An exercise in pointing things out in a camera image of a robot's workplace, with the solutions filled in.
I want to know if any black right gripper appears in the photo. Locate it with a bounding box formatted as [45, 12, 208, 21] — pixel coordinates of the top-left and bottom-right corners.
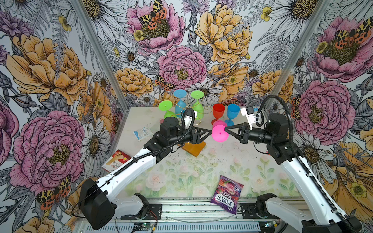
[224, 123, 275, 145]

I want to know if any aluminium front frame rail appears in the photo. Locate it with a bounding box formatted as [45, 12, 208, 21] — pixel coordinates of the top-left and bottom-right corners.
[72, 196, 327, 233]

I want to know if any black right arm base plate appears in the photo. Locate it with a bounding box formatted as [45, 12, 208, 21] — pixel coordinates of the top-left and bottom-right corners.
[238, 203, 278, 220]

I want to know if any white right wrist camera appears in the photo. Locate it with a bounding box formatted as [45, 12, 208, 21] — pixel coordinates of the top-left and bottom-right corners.
[242, 106, 259, 130]

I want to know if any purple Fox's candy bag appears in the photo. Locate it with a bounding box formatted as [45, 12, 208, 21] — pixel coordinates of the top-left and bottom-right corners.
[210, 175, 244, 215]

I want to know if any red wine glass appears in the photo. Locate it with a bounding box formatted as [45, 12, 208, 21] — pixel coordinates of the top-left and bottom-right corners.
[211, 103, 225, 125]

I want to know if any pink wine glass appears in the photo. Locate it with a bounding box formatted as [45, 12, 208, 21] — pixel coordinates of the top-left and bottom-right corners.
[212, 120, 229, 142]

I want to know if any blue rear wine glass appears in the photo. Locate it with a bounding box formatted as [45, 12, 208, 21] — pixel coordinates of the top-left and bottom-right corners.
[173, 89, 187, 118]

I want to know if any black right corrugated cable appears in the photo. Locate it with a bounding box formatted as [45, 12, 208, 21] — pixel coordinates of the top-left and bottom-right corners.
[255, 95, 357, 233]

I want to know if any gold wire wooden glass rack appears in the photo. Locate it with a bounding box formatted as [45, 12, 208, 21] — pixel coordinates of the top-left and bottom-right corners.
[177, 105, 206, 157]

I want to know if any white blue sachet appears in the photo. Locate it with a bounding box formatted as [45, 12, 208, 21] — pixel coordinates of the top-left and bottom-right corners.
[134, 127, 153, 141]

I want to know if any red white small box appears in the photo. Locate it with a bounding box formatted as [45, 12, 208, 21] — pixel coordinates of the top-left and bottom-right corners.
[102, 150, 132, 173]

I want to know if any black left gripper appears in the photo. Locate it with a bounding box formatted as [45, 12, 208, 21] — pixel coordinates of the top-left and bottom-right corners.
[169, 125, 212, 146]

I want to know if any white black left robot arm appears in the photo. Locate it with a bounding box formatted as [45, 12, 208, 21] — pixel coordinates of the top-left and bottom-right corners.
[76, 117, 212, 230]

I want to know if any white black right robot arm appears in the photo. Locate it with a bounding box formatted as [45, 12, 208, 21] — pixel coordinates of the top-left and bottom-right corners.
[224, 114, 362, 233]

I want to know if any blue wine glass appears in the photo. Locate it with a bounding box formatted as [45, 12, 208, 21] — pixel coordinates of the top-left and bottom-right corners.
[225, 104, 241, 126]
[173, 89, 187, 118]

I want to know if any green wine glass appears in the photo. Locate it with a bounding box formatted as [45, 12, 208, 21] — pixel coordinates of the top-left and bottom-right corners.
[158, 100, 176, 119]
[191, 90, 205, 120]

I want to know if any blue front wine glass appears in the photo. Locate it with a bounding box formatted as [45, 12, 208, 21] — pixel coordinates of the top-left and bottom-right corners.
[225, 104, 241, 126]

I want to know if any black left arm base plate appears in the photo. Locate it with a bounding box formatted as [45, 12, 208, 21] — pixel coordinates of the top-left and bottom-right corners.
[120, 203, 163, 220]

